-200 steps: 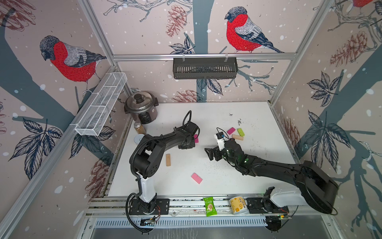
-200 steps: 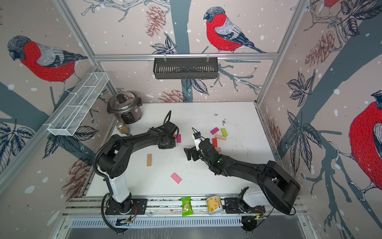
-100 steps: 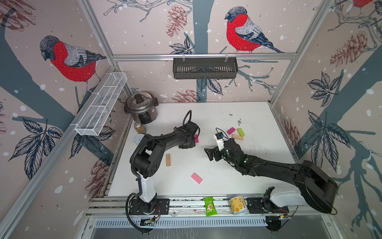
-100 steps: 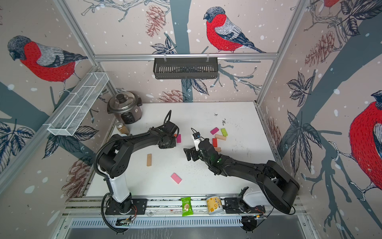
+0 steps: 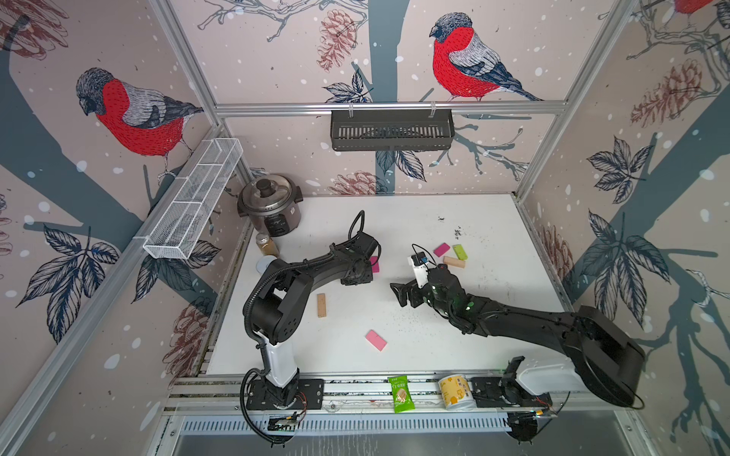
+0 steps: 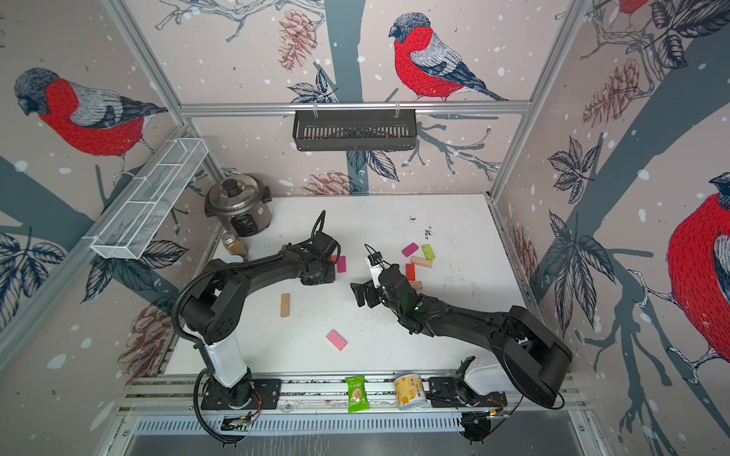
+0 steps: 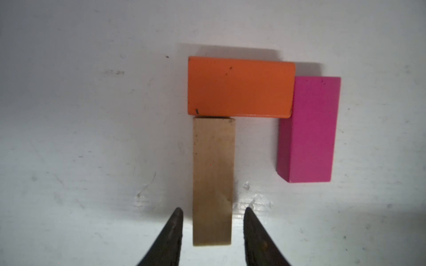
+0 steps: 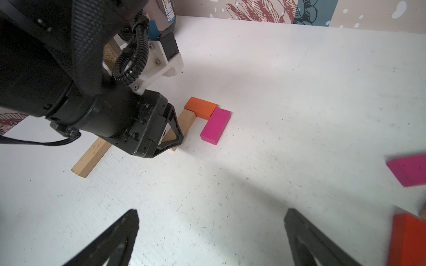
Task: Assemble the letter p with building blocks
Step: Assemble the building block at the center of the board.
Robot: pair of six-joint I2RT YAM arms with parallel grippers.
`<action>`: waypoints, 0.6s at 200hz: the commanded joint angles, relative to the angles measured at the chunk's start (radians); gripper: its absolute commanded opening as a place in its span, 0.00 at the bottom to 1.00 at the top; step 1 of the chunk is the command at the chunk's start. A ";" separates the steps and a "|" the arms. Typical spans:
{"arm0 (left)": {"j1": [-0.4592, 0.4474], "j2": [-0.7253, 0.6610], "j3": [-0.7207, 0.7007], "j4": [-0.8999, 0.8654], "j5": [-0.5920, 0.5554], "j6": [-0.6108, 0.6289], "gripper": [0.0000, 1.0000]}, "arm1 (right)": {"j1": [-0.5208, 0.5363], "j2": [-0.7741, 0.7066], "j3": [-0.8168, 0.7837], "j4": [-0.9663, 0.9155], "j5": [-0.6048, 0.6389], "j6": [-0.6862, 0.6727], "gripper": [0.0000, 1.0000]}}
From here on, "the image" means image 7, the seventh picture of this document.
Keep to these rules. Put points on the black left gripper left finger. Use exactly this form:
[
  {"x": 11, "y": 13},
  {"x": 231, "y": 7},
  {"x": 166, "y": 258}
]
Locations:
[{"x": 165, "y": 250}]

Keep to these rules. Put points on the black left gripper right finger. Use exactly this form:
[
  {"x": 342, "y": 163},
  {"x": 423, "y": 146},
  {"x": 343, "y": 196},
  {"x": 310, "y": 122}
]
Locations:
[{"x": 260, "y": 250}]

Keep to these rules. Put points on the magenta block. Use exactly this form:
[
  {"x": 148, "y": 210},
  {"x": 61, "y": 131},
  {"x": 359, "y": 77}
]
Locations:
[{"x": 306, "y": 140}]

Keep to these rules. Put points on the long wooden block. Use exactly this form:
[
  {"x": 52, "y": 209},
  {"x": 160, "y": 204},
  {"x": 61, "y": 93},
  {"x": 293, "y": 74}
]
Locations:
[{"x": 213, "y": 180}]

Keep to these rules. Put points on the orange block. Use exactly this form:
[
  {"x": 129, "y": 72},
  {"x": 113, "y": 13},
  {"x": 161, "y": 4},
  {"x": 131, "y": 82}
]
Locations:
[{"x": 239, "y": 87}]

